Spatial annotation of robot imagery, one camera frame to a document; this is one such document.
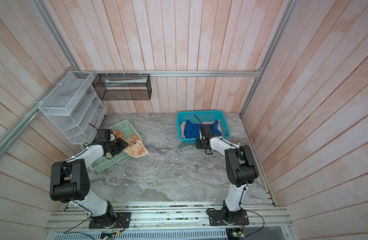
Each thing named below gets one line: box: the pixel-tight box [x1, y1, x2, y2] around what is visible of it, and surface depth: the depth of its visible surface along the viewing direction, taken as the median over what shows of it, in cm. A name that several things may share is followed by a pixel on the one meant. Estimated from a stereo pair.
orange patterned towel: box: [113, 130, 149, 158], surface depth 95 cm
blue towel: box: [184, 120, 223, 138], surface depth 108 cm
